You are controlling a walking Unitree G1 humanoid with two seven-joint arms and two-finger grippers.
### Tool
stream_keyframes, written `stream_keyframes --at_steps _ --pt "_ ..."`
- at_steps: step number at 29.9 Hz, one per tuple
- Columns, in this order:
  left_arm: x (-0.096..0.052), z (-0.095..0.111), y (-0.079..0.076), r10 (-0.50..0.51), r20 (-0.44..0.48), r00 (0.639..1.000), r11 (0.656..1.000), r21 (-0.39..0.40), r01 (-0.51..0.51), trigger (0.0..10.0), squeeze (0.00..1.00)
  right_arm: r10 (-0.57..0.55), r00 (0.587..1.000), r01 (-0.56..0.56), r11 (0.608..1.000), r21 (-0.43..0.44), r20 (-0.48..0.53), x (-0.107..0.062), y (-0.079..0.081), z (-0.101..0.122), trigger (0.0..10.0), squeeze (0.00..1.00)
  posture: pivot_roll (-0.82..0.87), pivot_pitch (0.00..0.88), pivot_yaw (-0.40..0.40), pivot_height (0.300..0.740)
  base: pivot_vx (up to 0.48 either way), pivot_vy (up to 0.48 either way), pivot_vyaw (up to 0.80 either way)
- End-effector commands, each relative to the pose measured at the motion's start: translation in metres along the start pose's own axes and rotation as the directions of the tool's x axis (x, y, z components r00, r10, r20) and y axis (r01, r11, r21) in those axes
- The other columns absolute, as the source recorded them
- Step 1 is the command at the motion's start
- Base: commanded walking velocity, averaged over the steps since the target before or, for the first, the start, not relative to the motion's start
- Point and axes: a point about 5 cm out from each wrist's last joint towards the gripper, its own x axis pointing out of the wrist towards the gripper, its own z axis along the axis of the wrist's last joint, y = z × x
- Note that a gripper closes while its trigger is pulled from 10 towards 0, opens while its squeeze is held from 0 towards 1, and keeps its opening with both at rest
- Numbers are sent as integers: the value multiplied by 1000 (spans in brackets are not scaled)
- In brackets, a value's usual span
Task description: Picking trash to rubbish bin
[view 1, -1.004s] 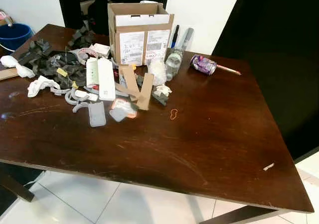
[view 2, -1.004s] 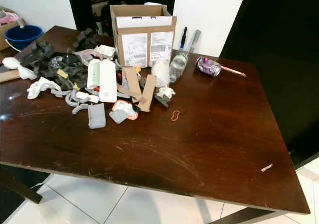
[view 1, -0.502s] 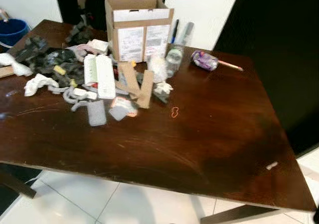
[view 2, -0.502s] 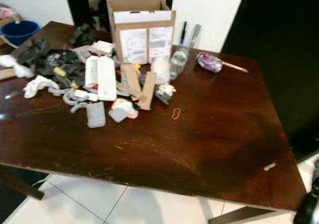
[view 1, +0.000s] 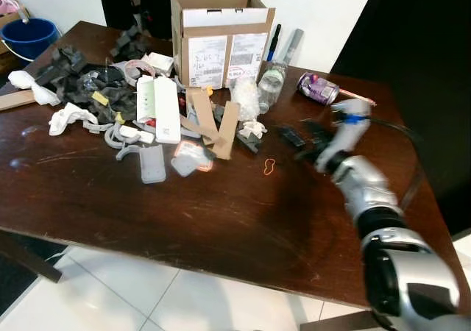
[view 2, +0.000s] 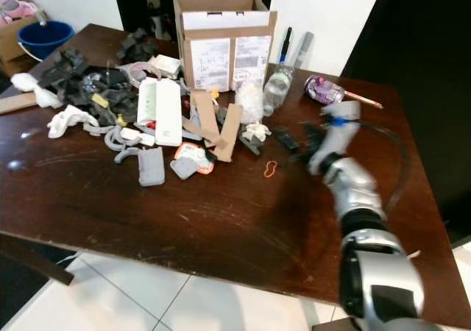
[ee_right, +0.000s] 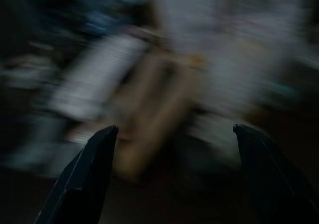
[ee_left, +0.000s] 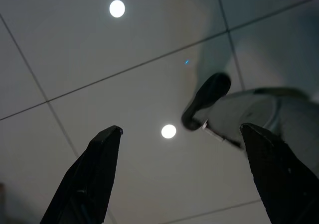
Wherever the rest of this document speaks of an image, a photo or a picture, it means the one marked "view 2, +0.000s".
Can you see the grey curved plastic hook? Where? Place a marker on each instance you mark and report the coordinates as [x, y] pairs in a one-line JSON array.
[[125, 154]]

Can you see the black and blue pen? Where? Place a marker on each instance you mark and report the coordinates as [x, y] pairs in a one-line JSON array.
[[285, 48]]

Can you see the small crumpled white paper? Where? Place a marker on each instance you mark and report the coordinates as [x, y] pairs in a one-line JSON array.
[[257, 132]]

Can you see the yellow tag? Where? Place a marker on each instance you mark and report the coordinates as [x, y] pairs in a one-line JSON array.
[[101, 101]]

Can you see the brown cardboard strip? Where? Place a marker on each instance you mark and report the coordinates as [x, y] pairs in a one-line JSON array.
[[206, 114], [228, 132]]

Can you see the long white carton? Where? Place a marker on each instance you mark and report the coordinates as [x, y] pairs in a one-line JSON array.
[[168, 114]]

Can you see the grey tube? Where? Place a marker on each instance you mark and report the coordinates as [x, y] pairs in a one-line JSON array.
[[302, 50]]

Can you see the crumpled white tissue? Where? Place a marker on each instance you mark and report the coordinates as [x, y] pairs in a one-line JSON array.
[[70, 119], [29, 82]]

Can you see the clear plastic bottle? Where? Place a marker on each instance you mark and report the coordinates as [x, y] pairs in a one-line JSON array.
[[278, 87]]

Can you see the pink slippers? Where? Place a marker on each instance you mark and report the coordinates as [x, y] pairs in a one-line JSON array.
[[18, 6]]

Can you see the orange edged white packet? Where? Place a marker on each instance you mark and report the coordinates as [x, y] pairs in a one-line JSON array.
[[195, 157]]

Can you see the cardboard box with shipping labels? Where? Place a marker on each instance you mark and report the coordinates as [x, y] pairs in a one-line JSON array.
[[224, 59]]

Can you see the grey plastic piece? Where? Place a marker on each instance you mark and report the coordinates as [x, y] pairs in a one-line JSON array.
[[151, 168]]

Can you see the plain brown cardboard box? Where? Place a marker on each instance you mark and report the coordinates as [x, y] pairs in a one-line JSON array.
[[9, 40]]

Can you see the wooden pencil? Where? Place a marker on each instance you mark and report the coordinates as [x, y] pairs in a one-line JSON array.
[[364, 98]]

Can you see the crumpled clear plastic bag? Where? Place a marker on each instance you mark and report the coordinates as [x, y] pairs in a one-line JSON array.
[[250, 101]]

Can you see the pale tape roll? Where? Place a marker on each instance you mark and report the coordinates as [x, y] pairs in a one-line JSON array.
[[132, 71]]

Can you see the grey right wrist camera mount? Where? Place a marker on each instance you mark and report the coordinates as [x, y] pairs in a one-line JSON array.
[[335, 140]]

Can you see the purple drink can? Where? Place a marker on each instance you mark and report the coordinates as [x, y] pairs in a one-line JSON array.
[[324, 90]]

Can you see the orange rubber band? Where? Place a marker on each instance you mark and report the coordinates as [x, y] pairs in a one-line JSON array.
[[270, 164]]

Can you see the small white box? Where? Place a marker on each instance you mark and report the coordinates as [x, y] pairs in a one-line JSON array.
[[165, 65]]

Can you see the light wooden plank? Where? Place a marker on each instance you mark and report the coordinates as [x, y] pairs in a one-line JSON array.
[[15, 103]]

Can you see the blue plastic bucket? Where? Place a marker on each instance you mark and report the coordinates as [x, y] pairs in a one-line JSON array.
[[44, 43]]

